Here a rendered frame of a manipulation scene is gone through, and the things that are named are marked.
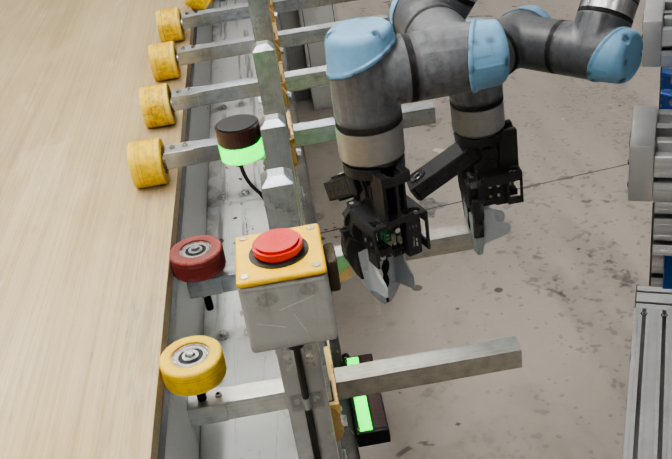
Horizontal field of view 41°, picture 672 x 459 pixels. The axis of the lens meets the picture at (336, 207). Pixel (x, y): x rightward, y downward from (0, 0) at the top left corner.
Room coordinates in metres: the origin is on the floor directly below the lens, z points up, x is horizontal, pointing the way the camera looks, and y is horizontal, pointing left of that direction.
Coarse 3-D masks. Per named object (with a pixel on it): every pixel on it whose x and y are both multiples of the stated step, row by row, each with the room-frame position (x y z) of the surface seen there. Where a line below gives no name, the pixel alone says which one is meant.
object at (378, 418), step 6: (360, 360) 1.09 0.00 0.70; (366, 360) 1.09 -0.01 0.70; (372, 396) 1.00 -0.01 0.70; (378, 396) 1.00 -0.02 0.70; (372, 402) 0.99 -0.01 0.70; (378, 402) 0.99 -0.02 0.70; (372, 408) 0.98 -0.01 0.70; (378, 408) 0.98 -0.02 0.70; (372, 414) 0.97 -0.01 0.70; (378, 414) 0.97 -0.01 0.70; (372, 420) 0.96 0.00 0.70; (378, 420) 0.95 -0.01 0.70; (384, 420) 0.95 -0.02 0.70; (378, 426) 0.94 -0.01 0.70; (384, 426) 0.94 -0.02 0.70
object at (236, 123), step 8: (224, 120) 1.13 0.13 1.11; (232, 120) 1.13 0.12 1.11; (240, 120) 1.12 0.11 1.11; (248, 120) 1.12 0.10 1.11; (216, 128) 1.11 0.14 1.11; (224, 128) 1.10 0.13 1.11; (232, 128) 1.10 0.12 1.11; (240, 128) 1.10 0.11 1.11; (248, 128) 1.09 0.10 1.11; (264, 160) 1.10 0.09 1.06; (240, 168) 1.11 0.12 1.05; (264, 168) 1.10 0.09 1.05; (248, 184) 1.11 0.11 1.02; (256, 192) 1.11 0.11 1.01
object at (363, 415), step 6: (348, 360) 1.09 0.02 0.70; (354, 360) 1.09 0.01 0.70; (360, 396) 1.01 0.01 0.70; (360, 402) 1.00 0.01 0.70; (366, 402) 0.99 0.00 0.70; (360, 408) 0.98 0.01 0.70; (366, 408) 0.98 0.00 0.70; (360, 414) 0.97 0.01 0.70; (366, 414) 0.97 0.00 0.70; (360, 420) 0.96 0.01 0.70; (366, 420) 0.96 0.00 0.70; (360, 426) 0.95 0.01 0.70; (366, 426) 0.95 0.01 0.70
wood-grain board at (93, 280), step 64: (0, 0) 2.79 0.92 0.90; (64, 0) 2.68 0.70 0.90; (128, 0) 2.57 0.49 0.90; (0, 64) 2.18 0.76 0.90; (64, 64) 2.10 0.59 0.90; (128, 64) 2.03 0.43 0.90; (0, 128) 1.76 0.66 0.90; (64, 128) 1.71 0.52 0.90; (128, 128) 1.66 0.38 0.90; (0, 192) 1.46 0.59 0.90; (64, 192) 1.42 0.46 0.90; (128, 192) 1.38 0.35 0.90; (0, 256) 1.23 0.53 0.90; (64, 256) 1.20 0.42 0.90; (128, 256) 1.17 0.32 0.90; (0, 320) 1.05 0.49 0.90; (64, 320) 1.03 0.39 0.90; (128, 320) 1.01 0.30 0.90; (0, 384) 0.91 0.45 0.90; (64, 384) 0.89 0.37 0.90; (128, 384) 0.87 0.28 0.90; (0, 448) 0.79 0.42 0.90; (64, 448) 0.78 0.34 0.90; (128, 448) 0.76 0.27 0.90
